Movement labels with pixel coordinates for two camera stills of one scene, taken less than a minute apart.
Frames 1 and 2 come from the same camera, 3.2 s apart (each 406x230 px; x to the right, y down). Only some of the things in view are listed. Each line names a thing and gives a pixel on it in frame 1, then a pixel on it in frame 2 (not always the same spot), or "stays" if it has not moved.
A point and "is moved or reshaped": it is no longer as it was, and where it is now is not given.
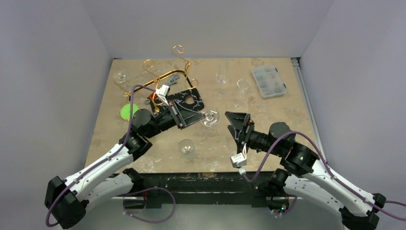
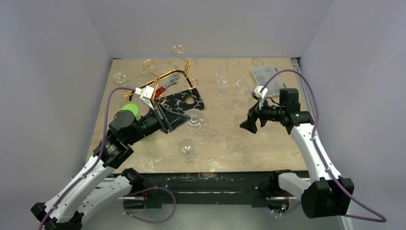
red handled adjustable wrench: x=154 y=95 stays
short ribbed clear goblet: x=186 y=148 stays
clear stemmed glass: x=212 y=117 is moved or reshaped
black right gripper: x=244 y=133 -> x=256 y=115
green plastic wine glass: x=125 y=111 stays
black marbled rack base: x=188 y=106 stays
